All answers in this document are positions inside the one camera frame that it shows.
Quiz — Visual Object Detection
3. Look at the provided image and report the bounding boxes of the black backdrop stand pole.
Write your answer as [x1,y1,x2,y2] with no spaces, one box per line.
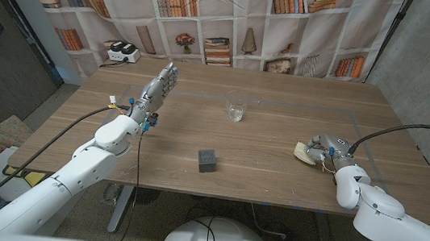
[365,0,415,89]

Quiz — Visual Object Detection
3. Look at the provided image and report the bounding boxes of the yellow and black floor item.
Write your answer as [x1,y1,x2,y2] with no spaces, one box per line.
[1,164,48,189]

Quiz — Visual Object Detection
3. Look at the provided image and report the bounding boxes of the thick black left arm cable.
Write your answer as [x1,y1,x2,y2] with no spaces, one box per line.
[0,90,132,241]

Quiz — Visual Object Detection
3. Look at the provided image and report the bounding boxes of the black power strip cord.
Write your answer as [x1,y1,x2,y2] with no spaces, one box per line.
[98,56,128,73]

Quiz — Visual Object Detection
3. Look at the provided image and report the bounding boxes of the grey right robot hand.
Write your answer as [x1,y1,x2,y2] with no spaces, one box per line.
[302,131,361,174]

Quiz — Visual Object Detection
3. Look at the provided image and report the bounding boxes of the printed bookshelf backdrop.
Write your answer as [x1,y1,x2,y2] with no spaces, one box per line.
[1,0,409,114]

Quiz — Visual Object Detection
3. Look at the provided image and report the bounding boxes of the speckled cork board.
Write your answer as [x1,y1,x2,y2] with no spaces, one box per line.
[0,113,36,152]

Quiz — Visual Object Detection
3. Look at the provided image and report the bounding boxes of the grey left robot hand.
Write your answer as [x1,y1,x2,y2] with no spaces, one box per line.
[127,57,181,130]

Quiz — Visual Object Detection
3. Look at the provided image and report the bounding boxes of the pale yellow sponge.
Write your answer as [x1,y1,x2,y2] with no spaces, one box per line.
[292,140,319,167]

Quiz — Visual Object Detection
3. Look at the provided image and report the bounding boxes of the dark grey block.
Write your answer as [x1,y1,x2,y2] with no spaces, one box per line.
[195,147,219,175]

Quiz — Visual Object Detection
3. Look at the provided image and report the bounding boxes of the thin black left wrist cable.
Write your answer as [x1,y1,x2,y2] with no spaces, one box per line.
[106,127,146,241]

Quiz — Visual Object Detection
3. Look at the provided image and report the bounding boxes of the grey table leg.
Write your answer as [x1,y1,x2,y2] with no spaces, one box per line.
[106,183,136,235]
[311,211,340,241]

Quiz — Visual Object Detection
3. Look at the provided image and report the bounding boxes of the clear glass cup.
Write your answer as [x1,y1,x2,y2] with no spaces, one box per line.
[223,89,251,124]

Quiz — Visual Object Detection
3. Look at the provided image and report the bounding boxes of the white power strip black plugs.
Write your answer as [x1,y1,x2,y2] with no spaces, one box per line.
[106,39,144,65]

